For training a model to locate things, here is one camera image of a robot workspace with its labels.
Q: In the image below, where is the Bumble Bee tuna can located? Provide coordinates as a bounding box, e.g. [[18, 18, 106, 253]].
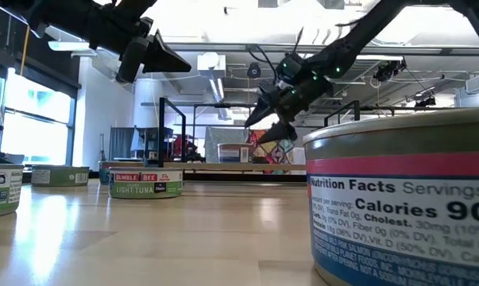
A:
[[108, 166, 184, 200], [0, 163, 25, 220], [30, 164, 91, 187]]

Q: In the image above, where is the light grey fabric cover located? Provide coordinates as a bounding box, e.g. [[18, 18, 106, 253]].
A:
[[203, 126, 244, 164]]

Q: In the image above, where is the long ceiling light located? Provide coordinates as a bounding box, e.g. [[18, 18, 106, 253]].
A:
[[48, 41, 90, 52], [356, 54, 405, 62]]

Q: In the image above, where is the large bright window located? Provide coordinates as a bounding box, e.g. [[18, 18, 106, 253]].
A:
[[0, 67, 79, 166]]

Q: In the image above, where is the white ceiling box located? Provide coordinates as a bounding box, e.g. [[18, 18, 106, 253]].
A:
[[196, 52, 227, 73]]

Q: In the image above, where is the white round column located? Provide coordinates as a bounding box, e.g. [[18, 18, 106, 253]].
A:
[[133, 78, 160, 130]]

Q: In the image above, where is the black metal table frame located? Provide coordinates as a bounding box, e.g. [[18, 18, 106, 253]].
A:
[[0, 150, 307, 184]]

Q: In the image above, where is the black ceiling camera rig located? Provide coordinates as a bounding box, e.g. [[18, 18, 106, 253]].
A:
[[373, 59, 407, 83], [415, 95, 438, 108]]

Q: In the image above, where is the salmon can gold pull-tab lid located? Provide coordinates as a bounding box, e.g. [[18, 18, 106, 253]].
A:
[[302, 106, 479, 286]]

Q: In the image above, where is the blue background machine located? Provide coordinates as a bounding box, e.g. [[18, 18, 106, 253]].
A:
[[134, 126, 175, 162]]

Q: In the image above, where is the yellow hanging cable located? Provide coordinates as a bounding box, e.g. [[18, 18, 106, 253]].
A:
[[19, 25, 31, 77]]

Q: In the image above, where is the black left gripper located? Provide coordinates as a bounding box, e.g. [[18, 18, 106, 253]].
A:
[[103, 15, 193, 83]]

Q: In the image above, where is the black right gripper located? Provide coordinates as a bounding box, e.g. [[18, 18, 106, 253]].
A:
[[244, 75, 334, 145]]

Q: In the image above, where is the grey curtain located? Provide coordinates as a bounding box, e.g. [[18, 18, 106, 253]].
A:
[[109, 126, 136, 162]]

